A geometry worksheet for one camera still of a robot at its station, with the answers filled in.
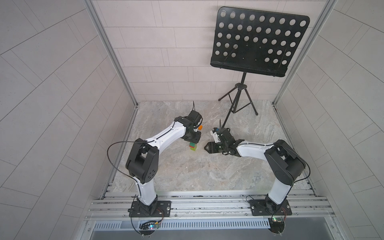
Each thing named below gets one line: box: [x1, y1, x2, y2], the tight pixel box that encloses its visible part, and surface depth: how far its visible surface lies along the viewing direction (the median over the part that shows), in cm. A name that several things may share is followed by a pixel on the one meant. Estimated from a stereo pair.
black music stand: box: [210, 6, 310, 129], surface depth 68 cm
